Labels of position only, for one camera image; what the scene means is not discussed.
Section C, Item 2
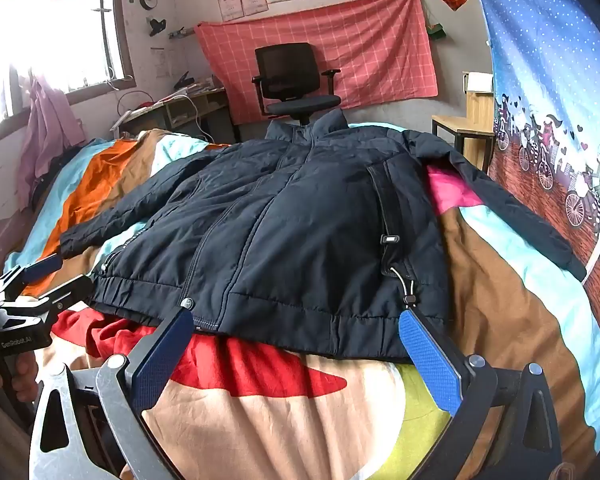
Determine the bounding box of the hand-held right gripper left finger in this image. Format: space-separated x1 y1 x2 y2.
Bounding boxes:
28 305 196 480

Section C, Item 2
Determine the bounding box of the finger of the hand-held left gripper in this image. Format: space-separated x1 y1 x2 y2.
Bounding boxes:
0 254 64 297
0 274 95 328

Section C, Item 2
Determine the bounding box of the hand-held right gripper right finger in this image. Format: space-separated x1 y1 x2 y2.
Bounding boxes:
397 306 563 480

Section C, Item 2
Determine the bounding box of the dark navy padded jacket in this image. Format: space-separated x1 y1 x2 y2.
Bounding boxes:
60 108 588 363

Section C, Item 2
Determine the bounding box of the person's left hand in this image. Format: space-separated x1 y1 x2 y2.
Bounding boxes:
0 351 40 403

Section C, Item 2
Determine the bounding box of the colourful striped blanket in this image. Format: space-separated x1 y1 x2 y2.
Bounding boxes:
2 122 600 480

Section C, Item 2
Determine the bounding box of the pink hanging cloth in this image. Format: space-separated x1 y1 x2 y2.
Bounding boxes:
15 75 88 211

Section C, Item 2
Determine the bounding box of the wooden desk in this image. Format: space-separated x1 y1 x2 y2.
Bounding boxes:
111 87 241 143

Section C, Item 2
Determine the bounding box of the window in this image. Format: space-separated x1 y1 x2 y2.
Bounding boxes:
0 0 136 136

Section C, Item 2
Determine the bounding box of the wooden chair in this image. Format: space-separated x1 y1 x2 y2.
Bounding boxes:
431 71 496 173

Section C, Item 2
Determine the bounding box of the black office chair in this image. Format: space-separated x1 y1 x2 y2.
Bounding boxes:
251 42 342 126

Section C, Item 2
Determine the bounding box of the blue printed curtain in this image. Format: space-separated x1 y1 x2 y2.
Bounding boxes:
467 0 600 461

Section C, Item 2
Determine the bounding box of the black cable loop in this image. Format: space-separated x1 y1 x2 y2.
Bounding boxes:
116 90 155 116

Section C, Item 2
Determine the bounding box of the white cable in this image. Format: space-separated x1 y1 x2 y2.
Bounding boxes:
172 92 216 143

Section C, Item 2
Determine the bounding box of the white wall paper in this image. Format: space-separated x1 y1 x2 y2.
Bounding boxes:
150 47 170 79

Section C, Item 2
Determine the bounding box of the red checked wall cloth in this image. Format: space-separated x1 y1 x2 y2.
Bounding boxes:
194 0 440 126

